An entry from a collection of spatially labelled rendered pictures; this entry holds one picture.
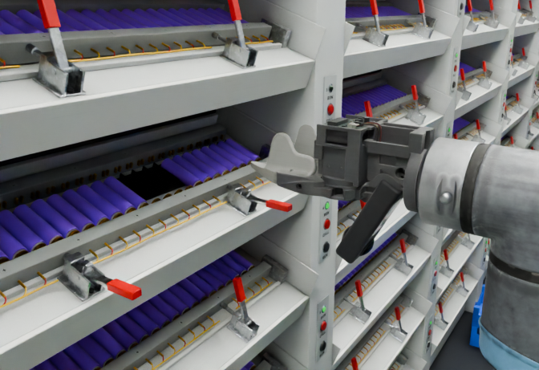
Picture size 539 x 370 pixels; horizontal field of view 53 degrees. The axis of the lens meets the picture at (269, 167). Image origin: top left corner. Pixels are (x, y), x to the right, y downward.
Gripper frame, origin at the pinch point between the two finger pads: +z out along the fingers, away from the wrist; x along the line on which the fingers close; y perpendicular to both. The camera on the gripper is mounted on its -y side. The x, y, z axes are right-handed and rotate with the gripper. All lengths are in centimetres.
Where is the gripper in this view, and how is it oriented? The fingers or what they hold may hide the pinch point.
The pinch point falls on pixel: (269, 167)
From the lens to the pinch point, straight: 68.0
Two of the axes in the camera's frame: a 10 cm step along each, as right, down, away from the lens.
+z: -8.2, -1.6, 5.5
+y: 0.0, -9.6, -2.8
